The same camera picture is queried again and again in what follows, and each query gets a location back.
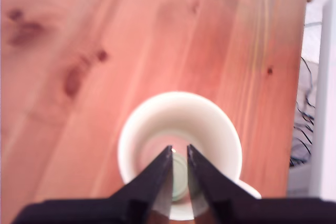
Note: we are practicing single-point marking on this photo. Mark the pale green coffee capsule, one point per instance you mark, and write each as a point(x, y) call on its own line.
point(180, 176)

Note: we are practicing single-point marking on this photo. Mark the white illustrated ceramic mug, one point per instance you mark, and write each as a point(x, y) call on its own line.
point(183, 113)

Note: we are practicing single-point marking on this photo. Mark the white upright panel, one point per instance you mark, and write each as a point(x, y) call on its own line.
point(328, 103)

